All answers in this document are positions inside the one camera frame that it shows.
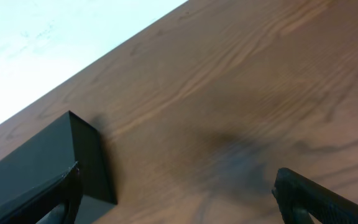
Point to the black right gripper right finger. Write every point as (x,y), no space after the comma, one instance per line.
(300,199)

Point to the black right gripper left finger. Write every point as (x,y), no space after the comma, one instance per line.
(56,201)

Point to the black flip-lid box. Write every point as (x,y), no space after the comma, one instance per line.
(52,151)

